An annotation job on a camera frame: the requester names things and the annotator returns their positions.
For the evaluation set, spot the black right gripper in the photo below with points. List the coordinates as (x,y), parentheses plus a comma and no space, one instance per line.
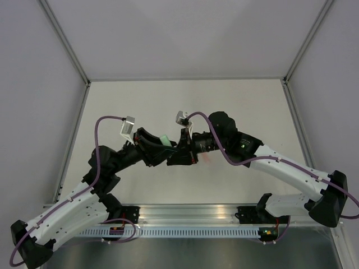
(188,154)

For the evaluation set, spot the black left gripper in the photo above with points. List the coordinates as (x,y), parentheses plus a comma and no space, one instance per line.
(152,151)

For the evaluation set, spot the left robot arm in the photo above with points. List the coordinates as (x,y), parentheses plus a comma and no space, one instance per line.
(37,245)

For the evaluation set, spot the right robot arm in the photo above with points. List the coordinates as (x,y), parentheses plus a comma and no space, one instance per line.
(322,195)

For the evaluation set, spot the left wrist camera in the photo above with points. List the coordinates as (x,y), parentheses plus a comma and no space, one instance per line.
(127,129)

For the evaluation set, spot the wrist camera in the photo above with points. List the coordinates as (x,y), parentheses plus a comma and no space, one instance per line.
(182,120)
(127,129)

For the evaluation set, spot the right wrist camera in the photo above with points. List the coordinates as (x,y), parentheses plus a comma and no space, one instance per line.
(182,120)

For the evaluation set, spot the aluminium mounting rail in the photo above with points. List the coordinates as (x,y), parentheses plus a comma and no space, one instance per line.
(196,214)

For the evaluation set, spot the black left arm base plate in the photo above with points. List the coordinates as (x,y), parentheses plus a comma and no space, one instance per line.
(131,213)

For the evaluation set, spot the white slotted cable duct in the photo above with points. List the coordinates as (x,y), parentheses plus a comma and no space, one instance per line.
(171,232)

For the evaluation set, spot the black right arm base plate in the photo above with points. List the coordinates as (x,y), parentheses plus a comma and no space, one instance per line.
(249,215)

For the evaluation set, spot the left aluminium frame post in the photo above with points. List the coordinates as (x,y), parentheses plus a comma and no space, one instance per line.
(57,28)

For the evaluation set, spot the aluminium frame post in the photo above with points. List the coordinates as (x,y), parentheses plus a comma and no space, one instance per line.
(57,28)
(325,9)

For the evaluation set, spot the right aluminium frame post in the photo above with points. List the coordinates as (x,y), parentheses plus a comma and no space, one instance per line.
(325,9)

